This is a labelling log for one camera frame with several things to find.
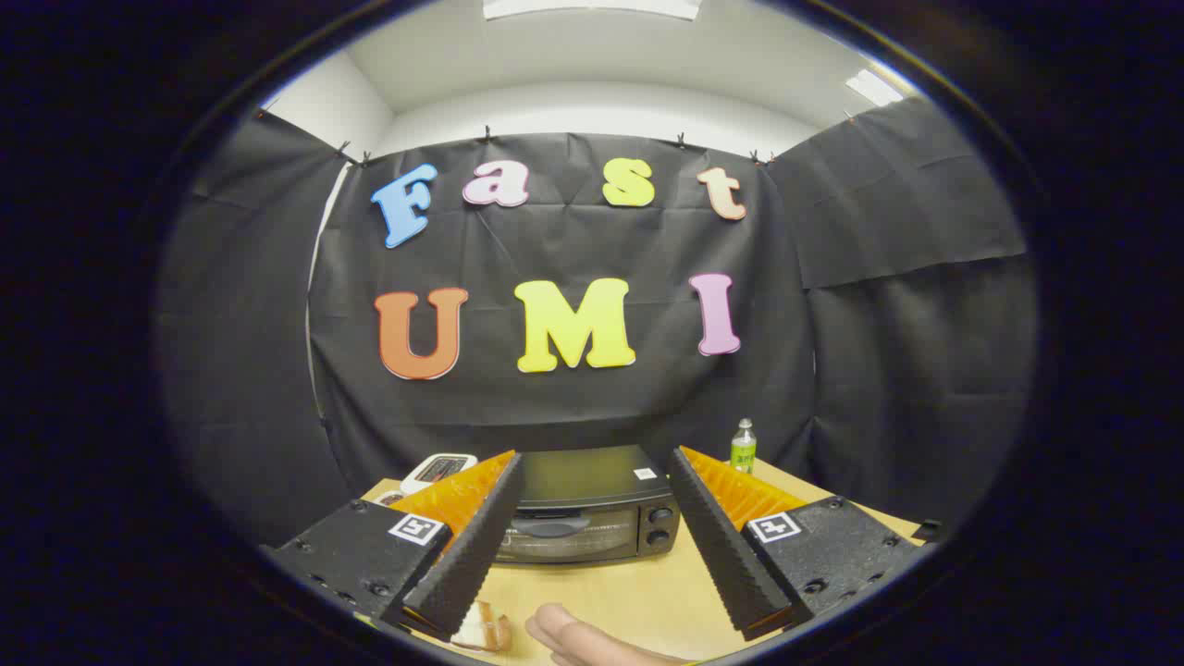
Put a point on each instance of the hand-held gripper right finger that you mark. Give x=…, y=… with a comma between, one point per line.
x=726, y=555

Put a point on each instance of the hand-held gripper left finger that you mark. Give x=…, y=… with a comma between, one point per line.
x=472, y=555

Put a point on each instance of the toasted sandwich with lettuce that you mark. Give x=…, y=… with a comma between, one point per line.
x=481, y=631

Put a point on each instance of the black toaster oven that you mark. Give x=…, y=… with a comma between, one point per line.
x=592, y=481

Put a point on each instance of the white pop-up toaster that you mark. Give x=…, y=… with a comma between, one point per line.
x=439, y=467

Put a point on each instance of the green label drink bottle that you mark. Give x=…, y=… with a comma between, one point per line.
x=744, y=451

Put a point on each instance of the black backdrop cloth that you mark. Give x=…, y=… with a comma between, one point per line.
x=573, y=416

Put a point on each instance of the ceiling light panel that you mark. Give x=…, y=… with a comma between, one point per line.
x=592, y=7
x=874, y=88

